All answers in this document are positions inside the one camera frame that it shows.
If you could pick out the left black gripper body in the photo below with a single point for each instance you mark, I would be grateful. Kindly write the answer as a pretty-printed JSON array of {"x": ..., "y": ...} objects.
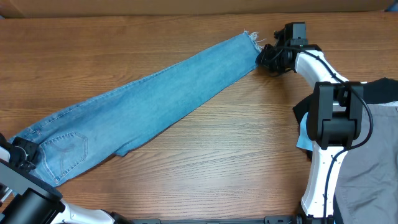
[{"x": 23, "y": 153}]

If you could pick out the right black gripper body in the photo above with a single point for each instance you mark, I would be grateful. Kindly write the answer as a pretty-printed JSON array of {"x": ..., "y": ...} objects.
[{"x": 267, "y": 57}]

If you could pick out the light blue denim jeans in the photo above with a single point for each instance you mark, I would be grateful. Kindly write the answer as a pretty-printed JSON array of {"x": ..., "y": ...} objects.
[{"x": 79, "y": 137}]

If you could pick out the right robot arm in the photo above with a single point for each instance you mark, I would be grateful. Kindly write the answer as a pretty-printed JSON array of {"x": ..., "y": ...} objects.
[{"x": 333, "y": 120}]

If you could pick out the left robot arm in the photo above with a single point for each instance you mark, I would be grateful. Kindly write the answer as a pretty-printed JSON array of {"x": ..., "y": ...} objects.
[{"x": 37, "y": 202}]

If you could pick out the light blue garment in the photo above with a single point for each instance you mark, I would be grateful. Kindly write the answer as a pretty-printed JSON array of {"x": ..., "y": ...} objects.
[{"x": 304, "y": 141}]

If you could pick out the black garment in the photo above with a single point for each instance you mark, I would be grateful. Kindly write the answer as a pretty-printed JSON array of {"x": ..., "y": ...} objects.
[{"x": 379, "y": 90}]

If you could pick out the cardboard panel behind table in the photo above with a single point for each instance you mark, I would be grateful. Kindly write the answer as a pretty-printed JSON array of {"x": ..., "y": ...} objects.
[{"x": 88, "y": 8}]

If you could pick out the grey garment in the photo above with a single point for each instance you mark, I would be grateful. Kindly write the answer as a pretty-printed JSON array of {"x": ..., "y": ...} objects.
[{"x": 370, "y": 174}]

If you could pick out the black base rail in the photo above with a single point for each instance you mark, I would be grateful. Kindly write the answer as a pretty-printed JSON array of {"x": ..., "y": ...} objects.
[{"x": 211, "y": 221}]

